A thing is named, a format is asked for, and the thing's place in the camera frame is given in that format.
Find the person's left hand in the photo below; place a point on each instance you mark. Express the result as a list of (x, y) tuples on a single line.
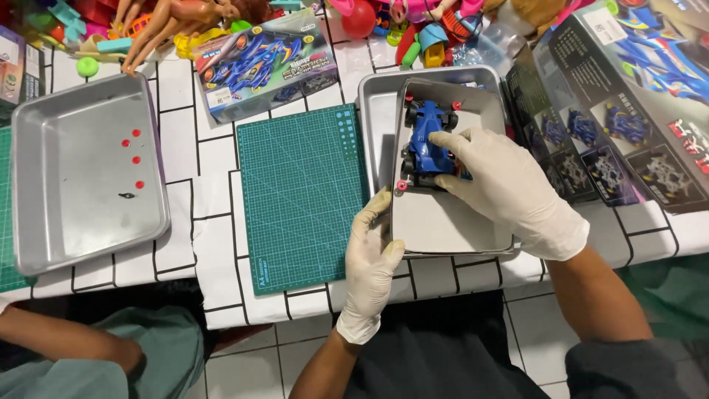
[(368, 266)]

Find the person's right hand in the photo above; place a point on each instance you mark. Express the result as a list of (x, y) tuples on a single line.
[(515, 194)]

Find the grey cardboard box tray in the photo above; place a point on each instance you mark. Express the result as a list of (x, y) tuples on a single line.
[(443, 227)]

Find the blue toy race car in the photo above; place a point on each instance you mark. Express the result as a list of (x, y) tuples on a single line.
[(424, 144)]

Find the large dark toy car box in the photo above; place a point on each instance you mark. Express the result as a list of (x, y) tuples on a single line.
[(554, 160), (637, 83)]

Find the person's dark trousers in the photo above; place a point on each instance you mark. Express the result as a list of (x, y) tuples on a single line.
[(443, 354)]

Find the silver metal baking tray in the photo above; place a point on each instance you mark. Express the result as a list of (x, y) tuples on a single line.
[(77, 183), (378, 111)]

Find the heap of colourful toys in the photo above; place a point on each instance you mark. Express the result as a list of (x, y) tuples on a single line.
[(437, 33)]

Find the white black-lined tablecloth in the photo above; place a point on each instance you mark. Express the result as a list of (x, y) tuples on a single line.
[(213, 177)]

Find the green cloth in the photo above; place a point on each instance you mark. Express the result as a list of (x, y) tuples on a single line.
[(670, 299)]

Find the person's dark grey sleeve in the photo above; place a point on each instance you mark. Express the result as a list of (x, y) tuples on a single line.
[(637, 371)]

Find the colourful toy car box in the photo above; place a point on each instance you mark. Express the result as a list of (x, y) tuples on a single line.
[(260, 72)]

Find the red ball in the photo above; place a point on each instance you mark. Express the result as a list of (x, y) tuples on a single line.
[(358, 19)]

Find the small black part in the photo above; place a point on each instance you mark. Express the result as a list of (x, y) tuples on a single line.
[(127, 195)]

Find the plastic doll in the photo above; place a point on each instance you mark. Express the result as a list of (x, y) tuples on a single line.
[(166, 27)]

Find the green ball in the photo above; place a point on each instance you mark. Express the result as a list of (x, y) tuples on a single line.
[(87, 66)]

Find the dark printed carton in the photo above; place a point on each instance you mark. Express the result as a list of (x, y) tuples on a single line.
[(19, 72)]

